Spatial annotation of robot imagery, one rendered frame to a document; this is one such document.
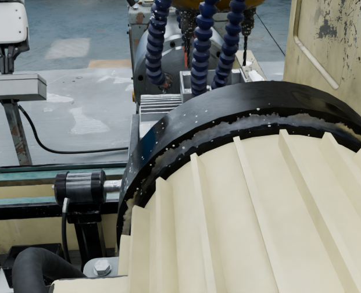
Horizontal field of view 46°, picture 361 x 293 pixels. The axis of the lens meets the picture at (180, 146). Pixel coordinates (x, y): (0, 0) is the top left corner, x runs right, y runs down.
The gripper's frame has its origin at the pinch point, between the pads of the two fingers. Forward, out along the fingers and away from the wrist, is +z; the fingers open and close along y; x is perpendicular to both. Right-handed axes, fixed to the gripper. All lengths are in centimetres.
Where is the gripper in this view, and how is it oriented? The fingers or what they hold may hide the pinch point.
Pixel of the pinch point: (6, 67)
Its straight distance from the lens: 112.4
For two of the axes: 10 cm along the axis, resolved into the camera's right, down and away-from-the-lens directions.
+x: -0.3, 0.9, 10.0
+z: 0.5, 9.9, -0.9
